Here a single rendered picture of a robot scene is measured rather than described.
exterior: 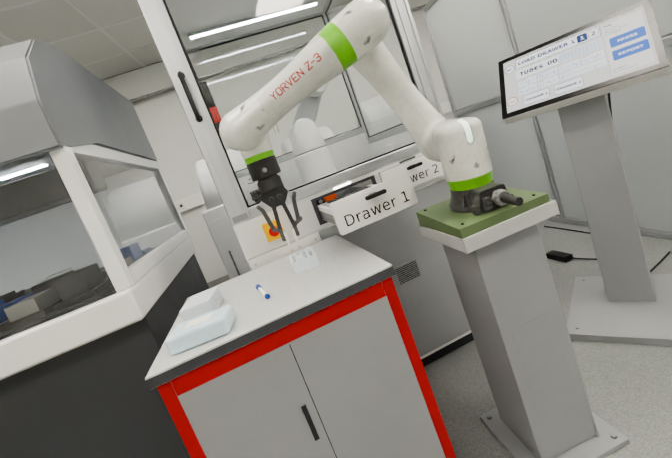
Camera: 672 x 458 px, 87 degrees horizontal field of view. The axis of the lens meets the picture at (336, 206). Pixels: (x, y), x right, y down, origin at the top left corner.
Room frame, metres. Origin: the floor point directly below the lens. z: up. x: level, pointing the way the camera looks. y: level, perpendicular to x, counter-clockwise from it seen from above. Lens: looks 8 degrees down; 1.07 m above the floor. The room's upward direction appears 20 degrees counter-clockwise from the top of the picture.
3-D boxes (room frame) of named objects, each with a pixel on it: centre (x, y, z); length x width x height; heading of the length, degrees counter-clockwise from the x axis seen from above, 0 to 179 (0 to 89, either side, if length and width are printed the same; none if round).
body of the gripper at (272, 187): (1.10, 0.17, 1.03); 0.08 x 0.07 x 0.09; 98
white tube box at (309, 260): (1.15, 0.16, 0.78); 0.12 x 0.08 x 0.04; 8
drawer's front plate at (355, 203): (1.15, -0.12, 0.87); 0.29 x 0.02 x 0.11; 102
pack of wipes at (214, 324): (0.85, 0.42, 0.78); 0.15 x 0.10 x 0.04; 94
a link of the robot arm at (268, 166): (1.10, 0.17, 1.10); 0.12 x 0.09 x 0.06; 8
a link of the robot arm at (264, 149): (1.09, 0.17, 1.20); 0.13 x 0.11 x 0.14; 0
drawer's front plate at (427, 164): (1.53, -0.36, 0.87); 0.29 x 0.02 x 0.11; 102
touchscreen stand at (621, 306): (1.40, -1.05, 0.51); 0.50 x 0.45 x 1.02; 138
